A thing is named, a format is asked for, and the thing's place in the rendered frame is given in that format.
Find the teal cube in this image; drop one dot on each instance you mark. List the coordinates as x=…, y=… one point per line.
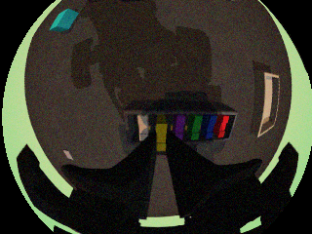
x=64, y=20

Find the purple fuse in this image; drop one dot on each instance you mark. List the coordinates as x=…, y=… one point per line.
x=178, y=123

